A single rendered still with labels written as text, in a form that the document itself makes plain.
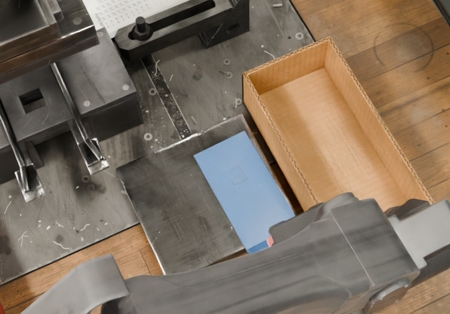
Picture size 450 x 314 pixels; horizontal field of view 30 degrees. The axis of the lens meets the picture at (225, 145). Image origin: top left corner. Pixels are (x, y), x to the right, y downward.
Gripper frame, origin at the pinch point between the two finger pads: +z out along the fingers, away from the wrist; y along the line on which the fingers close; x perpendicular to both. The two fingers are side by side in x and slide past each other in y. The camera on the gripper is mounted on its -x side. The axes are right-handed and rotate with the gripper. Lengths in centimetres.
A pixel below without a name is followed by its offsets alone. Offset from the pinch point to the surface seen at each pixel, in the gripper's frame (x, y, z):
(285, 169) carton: -5.4, 6.6, 10.7
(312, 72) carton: -15.5, 15.3, 17.8
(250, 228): 1.7, 2.3, 8.7
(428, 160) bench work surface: -22.2, 0.1, 9.8
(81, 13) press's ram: 10.3, 31.5, 0.4
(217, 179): 2.4, 8.7, 12.3
